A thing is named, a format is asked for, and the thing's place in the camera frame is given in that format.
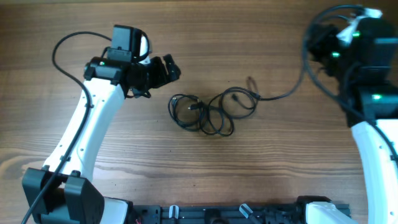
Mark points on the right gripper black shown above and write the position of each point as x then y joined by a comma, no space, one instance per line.
327,33

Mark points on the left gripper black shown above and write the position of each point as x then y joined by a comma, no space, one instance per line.
160,77

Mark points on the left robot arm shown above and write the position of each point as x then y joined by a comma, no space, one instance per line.
61,191

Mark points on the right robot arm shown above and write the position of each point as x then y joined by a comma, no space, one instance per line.
380,172

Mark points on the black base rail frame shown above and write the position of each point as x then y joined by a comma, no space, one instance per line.
277,213

